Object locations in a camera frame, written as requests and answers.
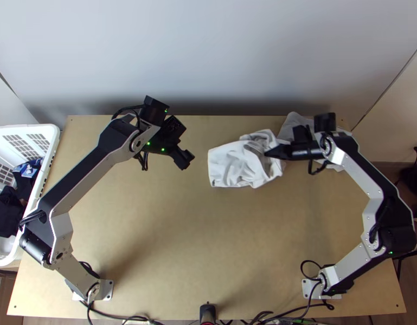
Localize black cable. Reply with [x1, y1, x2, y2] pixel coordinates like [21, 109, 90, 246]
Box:
[86, 297, 155, 325]
[307, 158, 332, 176]
[137, 151, 150, 172]
[300, 259, 335, 310]

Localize white laundry basket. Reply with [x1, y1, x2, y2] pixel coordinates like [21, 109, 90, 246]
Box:
[0, 124, 61, 267]

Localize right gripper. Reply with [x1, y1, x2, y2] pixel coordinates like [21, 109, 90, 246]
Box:
[264, 143, 323, 161]

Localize heap of clothes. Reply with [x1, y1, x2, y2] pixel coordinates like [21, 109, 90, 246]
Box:
[0, 157, 43, 238]

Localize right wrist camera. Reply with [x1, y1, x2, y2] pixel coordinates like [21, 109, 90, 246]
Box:
[292, 124, 312, 147]

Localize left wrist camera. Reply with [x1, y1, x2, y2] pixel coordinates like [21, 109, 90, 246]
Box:
[161, 115, 188, 137]

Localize white t-shirt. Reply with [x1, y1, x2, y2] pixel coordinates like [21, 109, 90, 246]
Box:
[207, 128, 287, 189]

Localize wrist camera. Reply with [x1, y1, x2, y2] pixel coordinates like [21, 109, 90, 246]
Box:
[161, 115, 188, 137]
[292, 124, 312, 147]

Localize brown cardboard box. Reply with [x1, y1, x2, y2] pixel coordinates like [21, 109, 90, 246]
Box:
[0, 269, 19, 309]

